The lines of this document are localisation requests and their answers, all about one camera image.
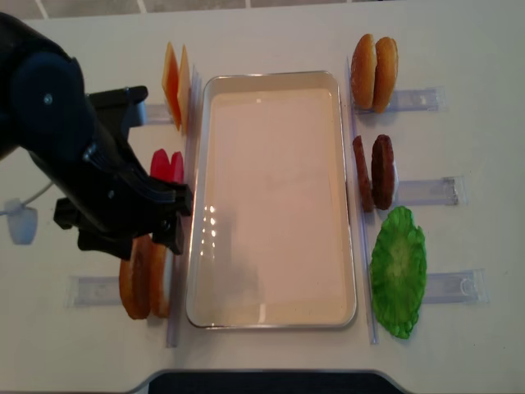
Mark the clear acrylic rack right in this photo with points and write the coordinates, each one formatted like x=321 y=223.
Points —
x=463 y=287

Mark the white metal tray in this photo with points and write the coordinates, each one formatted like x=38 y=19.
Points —
x=271 y=236

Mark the bun slice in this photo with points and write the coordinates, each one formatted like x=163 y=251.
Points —
x=134 y=279
x=362 y=71
x=386 y=73
x=160 y=280

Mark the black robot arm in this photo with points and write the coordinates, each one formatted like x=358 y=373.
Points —
x=80 y=141

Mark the clear acrylic rack left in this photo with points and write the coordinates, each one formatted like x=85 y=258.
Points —
x=104 y=291

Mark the orange cheese slice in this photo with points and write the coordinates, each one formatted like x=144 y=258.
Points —
x=170 y=81

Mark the pale yellow cheese slice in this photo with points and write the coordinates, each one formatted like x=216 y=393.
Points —
x=183 y=92

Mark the brown meat patty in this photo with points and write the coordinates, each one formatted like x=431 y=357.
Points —
x=362 y=172
x=383 y=172

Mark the brown meat patty front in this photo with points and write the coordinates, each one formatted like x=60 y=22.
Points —
x=362 y=172

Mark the dark chair back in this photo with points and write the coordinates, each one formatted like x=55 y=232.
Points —
x=271 y=382

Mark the red tomato slice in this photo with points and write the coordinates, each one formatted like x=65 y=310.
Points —
x=161 y=166
x=177 y=168

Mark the green lettuce leaf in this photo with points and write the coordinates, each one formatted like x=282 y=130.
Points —
x=398 y=273

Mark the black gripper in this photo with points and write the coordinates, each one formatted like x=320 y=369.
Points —
x=111 y=209

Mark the brown meat patty rear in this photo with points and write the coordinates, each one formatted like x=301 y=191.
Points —
x=383 y=172

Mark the clear acrylic rack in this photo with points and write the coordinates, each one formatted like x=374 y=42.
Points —
x=463 y=287
x=104 y=291

